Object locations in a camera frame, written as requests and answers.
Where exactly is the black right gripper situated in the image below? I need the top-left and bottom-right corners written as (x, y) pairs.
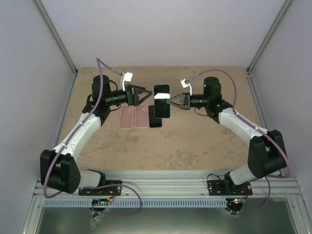
top-left (167, 92), bottom-right (210, 110)

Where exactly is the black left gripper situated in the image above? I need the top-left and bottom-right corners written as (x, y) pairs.
top-left (106, 84), bottom-right (152, 107)

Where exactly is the light pink phone case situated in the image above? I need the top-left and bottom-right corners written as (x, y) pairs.
top-left (135, 105), bottom-right (149, 129)

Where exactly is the pink phone with ring holder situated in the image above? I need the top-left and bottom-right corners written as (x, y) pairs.
top-left (119, 106), bottom-right (135, 130)

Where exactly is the purple phone black screen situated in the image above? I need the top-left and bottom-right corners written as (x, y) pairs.
top-left (148, 105), bottom-right (162, 128)

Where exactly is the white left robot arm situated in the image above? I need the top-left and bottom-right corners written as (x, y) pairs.
top-left (40, 75), bottom-right (152, 197)

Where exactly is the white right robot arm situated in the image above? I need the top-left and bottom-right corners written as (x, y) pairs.
top-left (166, 77), bottom-right (287, 195)

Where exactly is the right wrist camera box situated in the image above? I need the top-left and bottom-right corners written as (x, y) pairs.
top-left (180, 79), bottom-right (193, 96)

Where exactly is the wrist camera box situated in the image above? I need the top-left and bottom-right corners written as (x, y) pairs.
top-left (180, 79), bottom-right (193, 96)
top-left (120, 72), bottom-right (133, 91)

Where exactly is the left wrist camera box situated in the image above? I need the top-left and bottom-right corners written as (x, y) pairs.
top-left (120, 72), bottom-right (133, 91)

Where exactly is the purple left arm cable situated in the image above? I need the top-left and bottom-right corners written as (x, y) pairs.
top-left (43, 58), bottom-right (143, 216)

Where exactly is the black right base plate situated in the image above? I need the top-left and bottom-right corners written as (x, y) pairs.
top-left (207, 180), bottom-right (253, 196)

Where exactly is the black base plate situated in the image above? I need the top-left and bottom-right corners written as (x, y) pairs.
top-left (207, 180), bottom-right (253, 196)
top-left (78, 179), bottom-right (122, 196)

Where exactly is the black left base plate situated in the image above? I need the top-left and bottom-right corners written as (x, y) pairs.
top-left (78, 179), bottom-right (122, 196)

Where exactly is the grey slotted cable duct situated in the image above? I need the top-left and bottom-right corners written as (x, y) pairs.
top-left (42, 197), bottom-right (256, 208)

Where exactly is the aluminium rail frame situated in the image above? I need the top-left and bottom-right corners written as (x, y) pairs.
top-left (20, 73), bottom-right (312, 234)

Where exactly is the left aluminium corner post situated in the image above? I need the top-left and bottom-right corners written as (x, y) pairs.
top-left (33, 0), bottom-right (78, 76)

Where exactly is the aluminium corner post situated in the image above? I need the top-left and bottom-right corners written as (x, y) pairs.
top-left (33, 0), bottom-right (78, 76)
top-left (245, 0), bottom-right (294, 74)

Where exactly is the right aluminium corner post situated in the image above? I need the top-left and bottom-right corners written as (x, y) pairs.
top-left (245, 0), bottom-right (294, 74)

